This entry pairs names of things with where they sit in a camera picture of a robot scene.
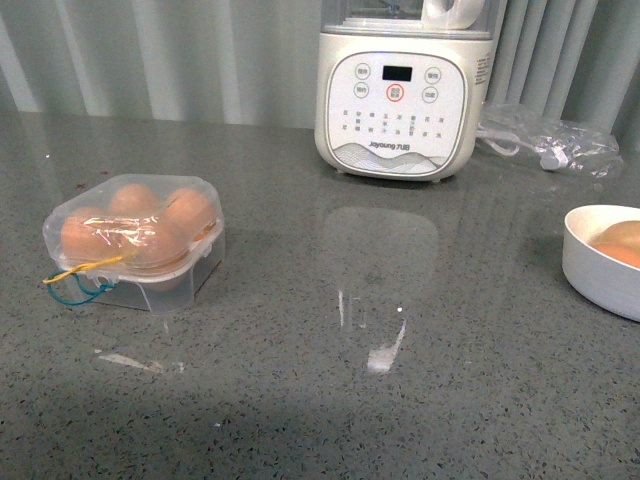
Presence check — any white round bowl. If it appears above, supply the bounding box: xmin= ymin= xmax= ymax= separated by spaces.
xmin=562 ymin=205 xmax=639 ymax=322

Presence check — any blue rubber band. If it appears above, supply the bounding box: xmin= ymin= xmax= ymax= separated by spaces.
xmin=43 ymin=271 xmax=116 ymax=307

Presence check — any pale egg at back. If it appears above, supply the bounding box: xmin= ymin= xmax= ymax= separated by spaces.
xmin=596 ymin=220 xmax=640 ymax=247

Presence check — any yellow rubber band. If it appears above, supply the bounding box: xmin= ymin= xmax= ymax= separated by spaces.
xmin=42 ymin=255 xmax=127 ymax=285

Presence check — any white power cable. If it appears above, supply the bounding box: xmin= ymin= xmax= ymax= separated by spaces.
xmin=474 ymin=121 xmax=569 ymax=171

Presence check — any clear plastic bag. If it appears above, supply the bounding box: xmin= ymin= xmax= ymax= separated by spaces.
xmin=476 ymin=104 xmax=624 ymax=179

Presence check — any brown egg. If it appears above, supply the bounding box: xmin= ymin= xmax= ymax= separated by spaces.
xmin=161 ymin=187 xmax=218 ymax=241
xmin=593 ymin=243 xmax=640 ymax=268
xmin=109 ymin=183 xmax=160 ymax=218
xmin=124 ymin=216 xmax=187 ymax=292
xmin=61 ymin=207 xmax=112 ymax=262

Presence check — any white Joyoung blender appliance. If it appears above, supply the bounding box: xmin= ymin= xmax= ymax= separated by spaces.
xmin=315 ymin=0 xmax=501 ymax=181

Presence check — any clear plastic egg box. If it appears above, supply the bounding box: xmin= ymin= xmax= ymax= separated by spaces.
xmin=42 ymin=174 xmax=225 ymax=314

